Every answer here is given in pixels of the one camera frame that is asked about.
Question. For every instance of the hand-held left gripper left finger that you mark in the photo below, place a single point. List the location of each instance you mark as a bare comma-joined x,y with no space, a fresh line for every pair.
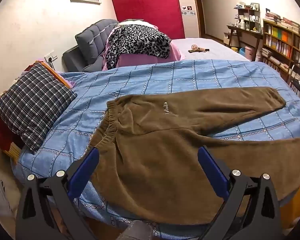
83,175

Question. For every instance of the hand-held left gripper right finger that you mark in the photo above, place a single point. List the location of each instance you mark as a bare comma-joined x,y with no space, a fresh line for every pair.
212,172

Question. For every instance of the brown fleece pants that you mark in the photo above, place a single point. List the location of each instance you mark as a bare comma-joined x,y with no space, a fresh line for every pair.
155,155

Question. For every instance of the white crumpled cloth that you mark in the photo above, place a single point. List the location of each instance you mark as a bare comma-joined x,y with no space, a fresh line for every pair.
0,197

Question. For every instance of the dark plaid pillow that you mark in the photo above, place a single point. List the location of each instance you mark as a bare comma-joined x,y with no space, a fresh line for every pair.
32,105

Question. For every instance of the red cloth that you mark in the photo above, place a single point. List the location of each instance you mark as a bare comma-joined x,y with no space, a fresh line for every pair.
0,130

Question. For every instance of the orange striped cloth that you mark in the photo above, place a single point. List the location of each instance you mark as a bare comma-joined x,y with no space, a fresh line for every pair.
57,76

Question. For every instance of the blue checked blanket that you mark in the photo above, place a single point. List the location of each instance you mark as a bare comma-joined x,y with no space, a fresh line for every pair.
164,80

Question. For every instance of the lilac bed sheet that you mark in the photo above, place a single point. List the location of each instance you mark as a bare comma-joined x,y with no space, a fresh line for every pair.
219,51

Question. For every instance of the dark flat gadget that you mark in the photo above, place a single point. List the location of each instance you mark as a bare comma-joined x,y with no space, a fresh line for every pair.
199,50

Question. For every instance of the pink bin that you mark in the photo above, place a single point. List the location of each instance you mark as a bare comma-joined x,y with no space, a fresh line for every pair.
249,53

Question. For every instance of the pink quilt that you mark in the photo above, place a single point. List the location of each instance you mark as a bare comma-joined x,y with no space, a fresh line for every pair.
135,60

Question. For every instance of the small hand fan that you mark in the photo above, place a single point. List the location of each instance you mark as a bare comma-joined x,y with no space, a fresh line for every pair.
195,47

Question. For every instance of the grey tufted headboard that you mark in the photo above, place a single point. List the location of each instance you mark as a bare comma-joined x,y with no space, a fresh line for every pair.
90,37

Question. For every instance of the leopard print blanket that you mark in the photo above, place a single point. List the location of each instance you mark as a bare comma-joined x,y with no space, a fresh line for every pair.
137,41

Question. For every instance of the wooden desk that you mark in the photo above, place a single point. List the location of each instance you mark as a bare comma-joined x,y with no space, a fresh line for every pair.
244,31

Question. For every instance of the wooden bookshelf with books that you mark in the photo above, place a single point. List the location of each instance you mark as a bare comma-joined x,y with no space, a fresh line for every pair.
282,45

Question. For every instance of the small wooden desktop shelf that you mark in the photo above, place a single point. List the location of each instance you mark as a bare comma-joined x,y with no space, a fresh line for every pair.
249,17

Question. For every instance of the wardrobe door stickers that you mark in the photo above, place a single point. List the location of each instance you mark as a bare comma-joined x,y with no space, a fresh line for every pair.
188,9

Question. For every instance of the red mattress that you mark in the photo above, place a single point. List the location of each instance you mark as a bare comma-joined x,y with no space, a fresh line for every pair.
150,10

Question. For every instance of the white wall socket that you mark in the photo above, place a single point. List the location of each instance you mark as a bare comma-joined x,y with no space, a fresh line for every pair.
50,57

